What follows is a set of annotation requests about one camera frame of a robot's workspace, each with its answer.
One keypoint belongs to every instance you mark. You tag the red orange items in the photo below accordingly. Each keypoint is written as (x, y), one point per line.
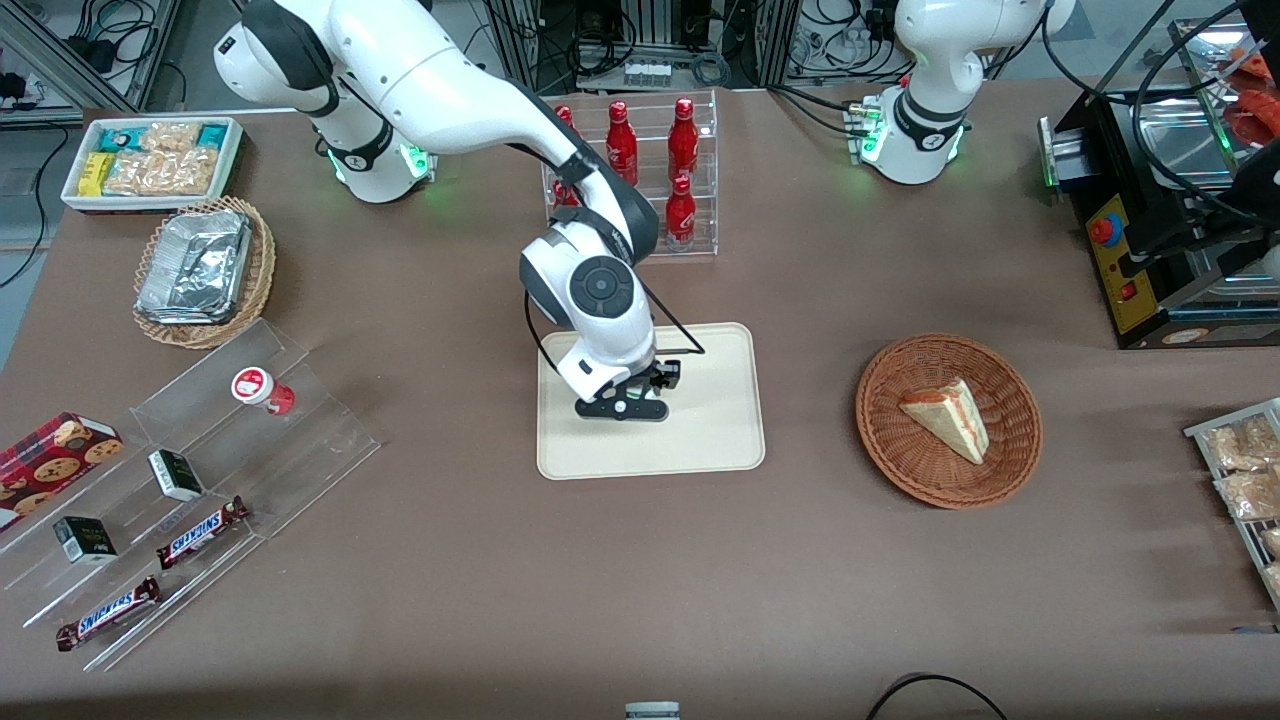
(1255, 110)

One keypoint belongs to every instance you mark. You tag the brown wicker basket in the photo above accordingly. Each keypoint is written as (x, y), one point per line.
(900, 460)

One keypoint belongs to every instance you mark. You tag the beige plastic tray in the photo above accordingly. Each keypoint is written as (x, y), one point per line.
(720, 440)

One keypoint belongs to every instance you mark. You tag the brown Snickers bar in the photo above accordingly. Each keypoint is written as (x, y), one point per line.
(200, 533)
(108, 613)

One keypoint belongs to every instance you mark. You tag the teal snack packet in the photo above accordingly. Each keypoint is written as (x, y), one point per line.
(118, 138)
(212, 136)

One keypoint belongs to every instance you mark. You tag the tan wicker basket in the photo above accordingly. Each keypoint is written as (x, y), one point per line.
(262, 270)

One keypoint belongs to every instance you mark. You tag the clear cracker bag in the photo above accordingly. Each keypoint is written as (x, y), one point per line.
(165, 173)
(170, 135)

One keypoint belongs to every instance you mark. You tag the small black box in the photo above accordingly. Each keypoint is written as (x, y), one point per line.
(85, 540)
(176, 475)

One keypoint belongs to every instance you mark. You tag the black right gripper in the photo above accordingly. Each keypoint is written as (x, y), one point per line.
(667, 375)

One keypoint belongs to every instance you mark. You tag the white snack bin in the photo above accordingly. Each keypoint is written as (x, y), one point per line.
(232, 170)

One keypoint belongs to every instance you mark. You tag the red lid yogurt cup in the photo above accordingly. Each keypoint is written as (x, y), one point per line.
(262, 390)

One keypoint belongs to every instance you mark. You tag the white power strip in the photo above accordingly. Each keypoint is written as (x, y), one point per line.
(648, 74)

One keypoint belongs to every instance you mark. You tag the clear acrylic stepped stand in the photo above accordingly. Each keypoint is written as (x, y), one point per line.
(300, 450)

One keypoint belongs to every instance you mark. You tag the red cookie box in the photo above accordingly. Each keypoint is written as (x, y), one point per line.
(50, 460)

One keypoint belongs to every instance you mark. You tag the clear acrylic bottle rack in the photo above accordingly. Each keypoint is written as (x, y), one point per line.
(706, 120)

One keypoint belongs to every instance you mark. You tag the triangle sandwich wedge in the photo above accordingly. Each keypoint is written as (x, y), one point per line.
(950, 415)

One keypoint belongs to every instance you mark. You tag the silver foil container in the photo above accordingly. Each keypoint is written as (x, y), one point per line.
(195, 265)

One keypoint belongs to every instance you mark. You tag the clear snack bag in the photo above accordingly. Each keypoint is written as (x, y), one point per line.
(1252, 494)
(1240, 445)

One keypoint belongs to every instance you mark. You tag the red emergency stop button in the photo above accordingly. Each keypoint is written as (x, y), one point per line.
(1105, 230)

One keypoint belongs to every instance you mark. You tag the yellow snack packet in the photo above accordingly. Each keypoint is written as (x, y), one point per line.
(95, 173)

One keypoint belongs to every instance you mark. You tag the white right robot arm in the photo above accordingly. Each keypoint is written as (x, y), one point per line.
(430, 70)

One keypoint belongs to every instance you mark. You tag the black metal machine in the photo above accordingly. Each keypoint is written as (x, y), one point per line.
(1160, 290)

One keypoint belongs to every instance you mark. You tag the grey camera mount top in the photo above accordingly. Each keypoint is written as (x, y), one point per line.
(652, 711)

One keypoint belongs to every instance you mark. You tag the tray of packaged snacks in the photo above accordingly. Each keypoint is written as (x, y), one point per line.
(1200, 432)

